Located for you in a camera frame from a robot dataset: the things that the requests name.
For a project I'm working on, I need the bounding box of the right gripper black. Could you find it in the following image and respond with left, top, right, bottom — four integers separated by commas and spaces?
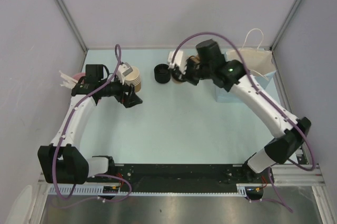
176, 57, 213, 86

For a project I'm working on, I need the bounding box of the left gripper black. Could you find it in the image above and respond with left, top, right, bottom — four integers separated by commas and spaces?
99, 74, 142, 108

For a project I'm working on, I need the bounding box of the light blue paper bag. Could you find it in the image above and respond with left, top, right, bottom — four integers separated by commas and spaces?
215, 28, 276, 103

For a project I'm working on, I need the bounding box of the pink cup holder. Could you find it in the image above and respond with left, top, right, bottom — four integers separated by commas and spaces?
72, 73, 85, 81

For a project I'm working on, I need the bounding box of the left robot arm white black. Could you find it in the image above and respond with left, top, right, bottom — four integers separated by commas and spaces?
37, 63, 143, 185

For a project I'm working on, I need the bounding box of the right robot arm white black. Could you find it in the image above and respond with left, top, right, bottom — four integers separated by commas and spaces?
168, 39, 311, 182

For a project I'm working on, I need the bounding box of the brown cup carrier stack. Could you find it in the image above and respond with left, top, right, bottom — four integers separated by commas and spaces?
186, 55, 200, 68

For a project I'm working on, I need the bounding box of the stack of brown paper cups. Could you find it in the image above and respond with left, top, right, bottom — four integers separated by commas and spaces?
125, 66, 141, 93

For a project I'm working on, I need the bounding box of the stack of black lids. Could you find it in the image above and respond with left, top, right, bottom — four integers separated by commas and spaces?
154, 64, 171, 84

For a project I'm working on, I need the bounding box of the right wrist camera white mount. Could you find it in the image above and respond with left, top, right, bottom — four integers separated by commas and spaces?
167, 50, 189, 74

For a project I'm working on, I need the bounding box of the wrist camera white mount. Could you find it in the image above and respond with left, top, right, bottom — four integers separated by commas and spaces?
167, 50, 189, 74
116, 63, 133, 84

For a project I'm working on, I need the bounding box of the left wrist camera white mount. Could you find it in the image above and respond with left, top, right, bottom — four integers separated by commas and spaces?
116, 63, 133, 84

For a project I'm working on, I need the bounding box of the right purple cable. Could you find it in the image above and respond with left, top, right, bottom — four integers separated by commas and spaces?
173, 32, 316, 213

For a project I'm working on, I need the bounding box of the purple cable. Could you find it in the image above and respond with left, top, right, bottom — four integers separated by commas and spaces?
173, 32, 316, 213
51, 44, 132, 209

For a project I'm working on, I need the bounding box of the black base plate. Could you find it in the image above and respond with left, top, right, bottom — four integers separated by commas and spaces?
86, 162, 274, 193

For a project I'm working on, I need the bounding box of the grey slotted cable duct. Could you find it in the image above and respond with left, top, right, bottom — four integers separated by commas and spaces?
49, 184, 261, 196

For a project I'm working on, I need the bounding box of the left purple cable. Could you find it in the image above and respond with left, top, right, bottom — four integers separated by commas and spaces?
51, 44, 132, 209

